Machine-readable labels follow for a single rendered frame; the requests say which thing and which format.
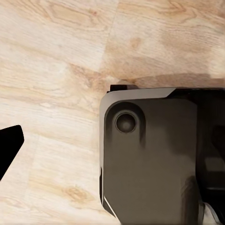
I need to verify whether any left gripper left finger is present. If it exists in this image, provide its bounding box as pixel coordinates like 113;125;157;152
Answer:
0;125;24;181

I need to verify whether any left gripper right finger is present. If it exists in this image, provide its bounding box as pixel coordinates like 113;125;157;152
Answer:
210;124;225;162

